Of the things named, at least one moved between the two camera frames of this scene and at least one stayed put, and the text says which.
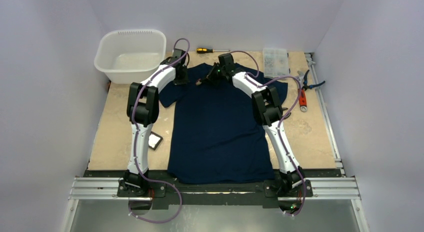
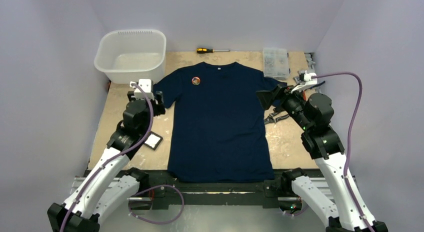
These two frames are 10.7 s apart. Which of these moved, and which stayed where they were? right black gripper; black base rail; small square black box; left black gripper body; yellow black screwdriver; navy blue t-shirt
Moved: left black gripper body; right black gripper
Stayed: black base rail; small square black box; yellow black screwdriver; navy blue t-shirt
